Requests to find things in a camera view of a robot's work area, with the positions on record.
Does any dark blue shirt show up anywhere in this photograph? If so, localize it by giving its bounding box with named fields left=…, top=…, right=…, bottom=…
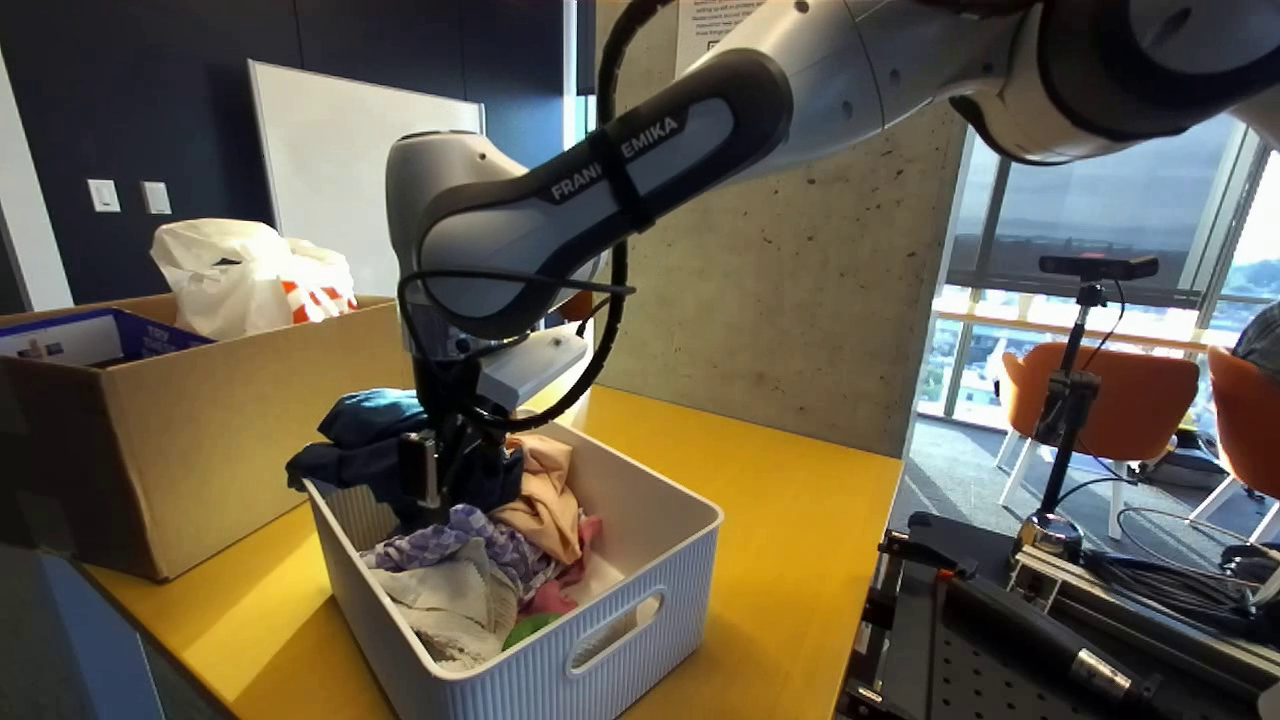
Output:
left=285, top=385, right=532, bottom=530

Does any white ribbed plastic basket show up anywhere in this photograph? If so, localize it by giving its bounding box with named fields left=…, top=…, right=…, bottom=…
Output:
left=302, top=414, right=725, bottom=720

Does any paper sign with QR code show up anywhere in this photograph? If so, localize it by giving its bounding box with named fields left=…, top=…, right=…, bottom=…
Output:
left=672, top=0, right=767, bottom=74

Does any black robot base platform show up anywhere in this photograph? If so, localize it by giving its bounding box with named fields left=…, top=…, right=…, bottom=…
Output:
left=834, top=510, right=1280, bottom=720

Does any black camera on tripod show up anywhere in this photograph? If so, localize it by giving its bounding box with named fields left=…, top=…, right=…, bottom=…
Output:
left=1037, top=251, right=1162, bottom=283

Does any green cloth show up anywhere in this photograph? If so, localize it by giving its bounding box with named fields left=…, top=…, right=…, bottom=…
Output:
left=498, top=611, right=562, bottom=651

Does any purple patterned shirt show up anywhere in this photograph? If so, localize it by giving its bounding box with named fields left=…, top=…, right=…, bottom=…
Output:
left=359, top=500, right=559, bottom=594

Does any peach beige cloth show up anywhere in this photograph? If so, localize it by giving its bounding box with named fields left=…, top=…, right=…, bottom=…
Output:
left=490, top=427, right=591, bottom=573

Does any black tripod stand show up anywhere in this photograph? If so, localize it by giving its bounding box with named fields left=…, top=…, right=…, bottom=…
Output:
left=1017, top=277, right=1112, bottom=550

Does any blue printed carton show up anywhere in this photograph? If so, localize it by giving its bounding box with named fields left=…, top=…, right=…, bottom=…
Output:
left=0, top=308, right=213, bottom=372

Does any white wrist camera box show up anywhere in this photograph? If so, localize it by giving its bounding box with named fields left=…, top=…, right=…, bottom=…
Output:
left=470, top=322, right=591, bottom=410

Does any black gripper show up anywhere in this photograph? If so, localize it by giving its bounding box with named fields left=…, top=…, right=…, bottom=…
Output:
left=398, top=353, right=523, bottom=523

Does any brown cardboard box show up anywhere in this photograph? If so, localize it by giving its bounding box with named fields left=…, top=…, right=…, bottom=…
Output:
left=0, top=293, right=422, bottom=583

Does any orange chair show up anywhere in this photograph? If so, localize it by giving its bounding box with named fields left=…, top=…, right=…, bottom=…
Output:
left=997, top=341, right=1205, bottom=510
left=1182, top=344, right=1280, bottom=544

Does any grey concrete pillar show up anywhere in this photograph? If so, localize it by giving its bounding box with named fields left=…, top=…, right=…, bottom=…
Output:
left=591, top=0, right=997, bottom=459

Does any white board panel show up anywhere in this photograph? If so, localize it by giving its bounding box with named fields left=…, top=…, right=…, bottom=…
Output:
left=243, top=55, right=498, bottom=364

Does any white plastic bag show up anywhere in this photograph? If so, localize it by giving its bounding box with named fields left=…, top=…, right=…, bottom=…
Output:
left=144, top=217, right=359, bottom=344

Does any dark blue furniture piece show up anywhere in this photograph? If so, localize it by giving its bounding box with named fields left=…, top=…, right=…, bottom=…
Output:
left=0, top=536, right=169, bottom=720

